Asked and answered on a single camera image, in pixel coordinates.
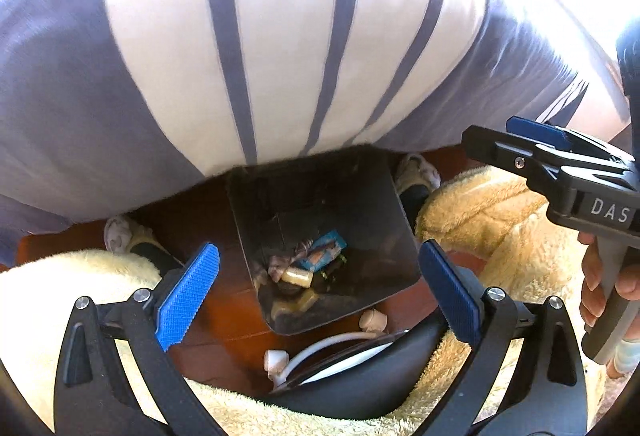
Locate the dark trash bin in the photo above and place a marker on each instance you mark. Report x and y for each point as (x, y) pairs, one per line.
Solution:
(310, 196)

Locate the teal plastic packet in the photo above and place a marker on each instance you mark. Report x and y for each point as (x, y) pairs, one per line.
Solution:
(325, 248)

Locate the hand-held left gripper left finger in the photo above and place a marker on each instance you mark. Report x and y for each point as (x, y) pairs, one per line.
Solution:
(187, 296)

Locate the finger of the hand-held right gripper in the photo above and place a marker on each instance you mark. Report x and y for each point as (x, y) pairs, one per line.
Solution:
(540, 130)
(500, 151)

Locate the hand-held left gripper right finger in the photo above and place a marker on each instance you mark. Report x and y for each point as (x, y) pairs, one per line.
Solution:
(450, 296)

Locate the plaid ribbon bow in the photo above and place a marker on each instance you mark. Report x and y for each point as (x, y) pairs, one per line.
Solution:
(277, 263)

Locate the person's right hand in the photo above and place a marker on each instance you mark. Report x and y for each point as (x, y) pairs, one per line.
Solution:
(592, 281)

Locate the pale slipper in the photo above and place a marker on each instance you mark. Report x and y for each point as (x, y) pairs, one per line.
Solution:
(122, 233)
(417, 171)

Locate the blue white striped blanket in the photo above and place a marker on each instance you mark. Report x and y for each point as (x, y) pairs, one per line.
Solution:
(150, 41)

